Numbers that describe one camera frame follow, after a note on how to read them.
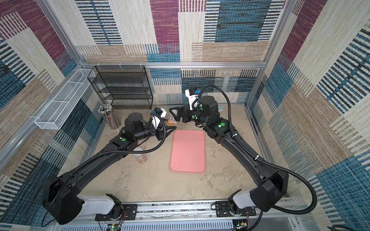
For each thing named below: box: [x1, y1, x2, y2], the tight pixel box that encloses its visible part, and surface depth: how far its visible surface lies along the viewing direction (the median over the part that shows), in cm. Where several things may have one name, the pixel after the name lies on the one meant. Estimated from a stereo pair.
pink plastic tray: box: [169, 129, 207, 173], surface depth 93 cm
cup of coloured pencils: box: [98, 103, 122, 129], surface depth 98 cm
